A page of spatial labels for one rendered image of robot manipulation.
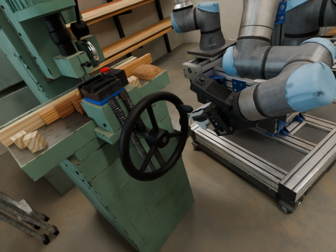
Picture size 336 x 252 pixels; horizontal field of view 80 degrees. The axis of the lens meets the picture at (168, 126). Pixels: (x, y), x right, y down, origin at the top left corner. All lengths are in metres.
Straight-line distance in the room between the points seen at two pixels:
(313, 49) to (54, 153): 0.68
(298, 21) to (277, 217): 0.98
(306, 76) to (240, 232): 1.05
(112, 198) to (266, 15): 0.76
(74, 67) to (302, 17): 0.81
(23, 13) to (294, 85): 0.69
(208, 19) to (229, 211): 1.11
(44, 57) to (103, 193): 0.54
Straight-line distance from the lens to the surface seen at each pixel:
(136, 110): 0.53
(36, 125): 0.81
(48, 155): 0.66
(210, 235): 1.31
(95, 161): 0.74
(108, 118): 0.59
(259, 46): 0.53
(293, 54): 0.49
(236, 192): 1.44
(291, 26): 0.95
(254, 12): 0.54
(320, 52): 0.49
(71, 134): 0.67
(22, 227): 1.62
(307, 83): 0.39
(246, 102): 0.44
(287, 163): 1.34
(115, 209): 0.90
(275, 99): 0.41
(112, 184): 0.82
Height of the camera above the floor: 1.19
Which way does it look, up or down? 35 degrees down
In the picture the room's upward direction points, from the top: 17 degrees counter-clockwise
